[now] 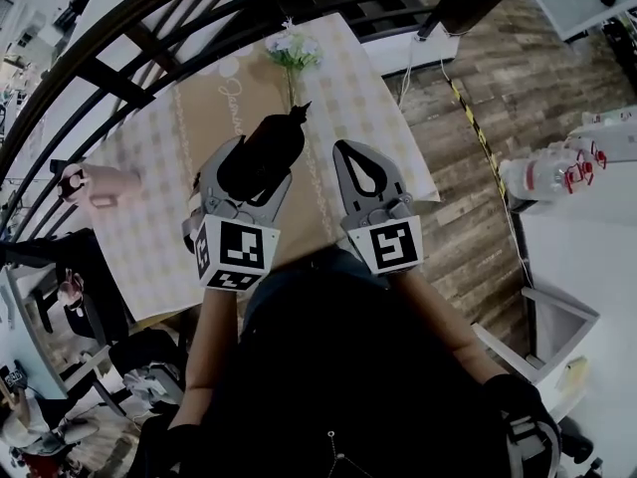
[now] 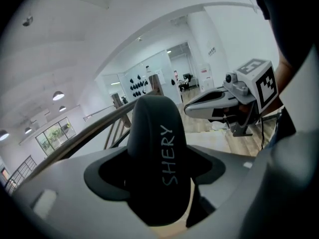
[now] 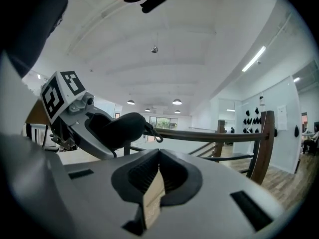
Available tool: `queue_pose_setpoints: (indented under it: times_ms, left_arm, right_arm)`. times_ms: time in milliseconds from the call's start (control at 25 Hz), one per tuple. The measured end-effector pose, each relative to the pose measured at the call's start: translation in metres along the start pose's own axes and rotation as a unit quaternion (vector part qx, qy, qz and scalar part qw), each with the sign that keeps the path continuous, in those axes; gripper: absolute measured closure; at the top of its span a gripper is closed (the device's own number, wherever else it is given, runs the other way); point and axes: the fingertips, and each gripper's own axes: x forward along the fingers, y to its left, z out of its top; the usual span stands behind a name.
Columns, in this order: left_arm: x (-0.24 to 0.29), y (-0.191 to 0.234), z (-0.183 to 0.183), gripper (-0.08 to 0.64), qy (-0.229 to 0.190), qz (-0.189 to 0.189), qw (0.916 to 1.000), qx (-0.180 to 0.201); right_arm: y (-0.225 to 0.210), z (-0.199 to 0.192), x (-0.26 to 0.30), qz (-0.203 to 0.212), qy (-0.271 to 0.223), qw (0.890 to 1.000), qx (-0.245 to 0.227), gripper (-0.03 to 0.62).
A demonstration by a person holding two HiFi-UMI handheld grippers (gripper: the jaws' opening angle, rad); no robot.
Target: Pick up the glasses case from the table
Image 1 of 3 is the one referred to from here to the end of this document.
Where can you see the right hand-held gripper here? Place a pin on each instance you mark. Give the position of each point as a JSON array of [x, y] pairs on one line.
[[393, 244]]

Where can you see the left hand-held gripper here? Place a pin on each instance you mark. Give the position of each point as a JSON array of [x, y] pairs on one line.
[[239, 249]]

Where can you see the black pouch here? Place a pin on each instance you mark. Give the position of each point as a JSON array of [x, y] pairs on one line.
[[271, 140]]

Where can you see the person's right forearm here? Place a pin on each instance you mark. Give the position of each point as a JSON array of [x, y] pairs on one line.
[[438, 321]]

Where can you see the person's left forearm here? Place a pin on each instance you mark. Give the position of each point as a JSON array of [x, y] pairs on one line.
[[209, 346]]

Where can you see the beige checked tablecloth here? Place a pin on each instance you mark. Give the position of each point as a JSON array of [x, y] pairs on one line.
[[149, 207]]

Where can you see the yellow black striped floor strip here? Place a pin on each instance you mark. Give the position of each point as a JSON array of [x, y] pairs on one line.
[[473, 120]]

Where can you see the pink water bottle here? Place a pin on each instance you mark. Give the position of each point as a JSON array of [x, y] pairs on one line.
[[109, 179]]

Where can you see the artificial flower bunch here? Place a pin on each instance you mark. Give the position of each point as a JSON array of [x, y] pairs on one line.
[[293, 48]]

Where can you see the black metal railing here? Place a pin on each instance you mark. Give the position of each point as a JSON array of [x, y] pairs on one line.
[[119, 80]]

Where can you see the person's black clothing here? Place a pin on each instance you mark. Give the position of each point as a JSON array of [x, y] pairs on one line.
[[348, 366]]

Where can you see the pink soft toy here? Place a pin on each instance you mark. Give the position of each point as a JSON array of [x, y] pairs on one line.
[[70, 289]]

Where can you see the grey clothing heap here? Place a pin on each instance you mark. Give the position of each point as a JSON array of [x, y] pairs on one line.
[[149, 384]]

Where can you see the white partition desk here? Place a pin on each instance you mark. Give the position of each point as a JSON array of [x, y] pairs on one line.
[[572, 267]]

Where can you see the pale grey desk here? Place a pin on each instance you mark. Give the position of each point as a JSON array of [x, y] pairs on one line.
[[30, 351]]

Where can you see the yellow note pad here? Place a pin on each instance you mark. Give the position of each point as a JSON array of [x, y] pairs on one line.
[[573, 374]]

